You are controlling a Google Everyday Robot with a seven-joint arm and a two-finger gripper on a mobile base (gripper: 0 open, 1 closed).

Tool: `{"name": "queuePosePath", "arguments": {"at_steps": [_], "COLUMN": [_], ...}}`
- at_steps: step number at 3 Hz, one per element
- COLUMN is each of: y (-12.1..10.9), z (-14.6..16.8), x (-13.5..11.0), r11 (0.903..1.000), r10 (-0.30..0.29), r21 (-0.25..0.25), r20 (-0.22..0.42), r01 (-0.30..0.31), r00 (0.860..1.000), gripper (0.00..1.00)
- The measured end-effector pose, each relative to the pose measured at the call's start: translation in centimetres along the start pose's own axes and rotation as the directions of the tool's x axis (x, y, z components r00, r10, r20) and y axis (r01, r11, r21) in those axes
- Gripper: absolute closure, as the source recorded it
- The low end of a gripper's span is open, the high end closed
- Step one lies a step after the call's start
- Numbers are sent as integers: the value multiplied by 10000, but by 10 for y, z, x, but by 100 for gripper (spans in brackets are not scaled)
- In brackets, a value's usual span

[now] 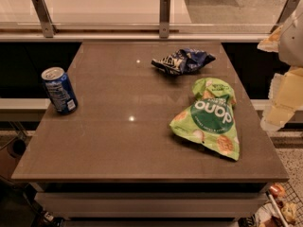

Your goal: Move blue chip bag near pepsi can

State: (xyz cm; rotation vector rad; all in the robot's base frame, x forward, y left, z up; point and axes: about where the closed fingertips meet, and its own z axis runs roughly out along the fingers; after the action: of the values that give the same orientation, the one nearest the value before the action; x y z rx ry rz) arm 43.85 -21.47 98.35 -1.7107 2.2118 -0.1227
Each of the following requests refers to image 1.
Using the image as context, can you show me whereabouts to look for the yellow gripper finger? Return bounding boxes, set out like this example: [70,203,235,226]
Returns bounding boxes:
[260,67,303,131]
[257,26,282,53]

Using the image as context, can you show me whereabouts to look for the blue chip bag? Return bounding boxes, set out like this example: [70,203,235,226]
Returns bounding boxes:
[151,48,216,76]

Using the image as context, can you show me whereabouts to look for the green chip bag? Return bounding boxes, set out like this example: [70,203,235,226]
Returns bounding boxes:
[169,78,240,161]

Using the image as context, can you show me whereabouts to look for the blue pepsi can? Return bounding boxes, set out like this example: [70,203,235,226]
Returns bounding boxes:
[41,67,78,114]

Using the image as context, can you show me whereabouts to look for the right metal railing bracket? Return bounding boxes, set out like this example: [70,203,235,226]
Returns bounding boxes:
[271,0,300,32]

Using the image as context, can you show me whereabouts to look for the metal railing bracket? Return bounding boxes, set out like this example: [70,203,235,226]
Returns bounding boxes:
[31,0,57,38]
[159,0,170,38]
[271,0,300,32]

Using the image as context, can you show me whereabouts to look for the middle metal railing bracket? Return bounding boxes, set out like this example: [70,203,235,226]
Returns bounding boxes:
[159,0,170,38]

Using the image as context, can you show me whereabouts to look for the wire basket with snacks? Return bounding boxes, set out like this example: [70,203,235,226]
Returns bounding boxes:
[240,183,303,227]

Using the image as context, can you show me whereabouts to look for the left metal railing bracket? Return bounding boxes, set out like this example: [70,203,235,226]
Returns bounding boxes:
[31,0,57,38]

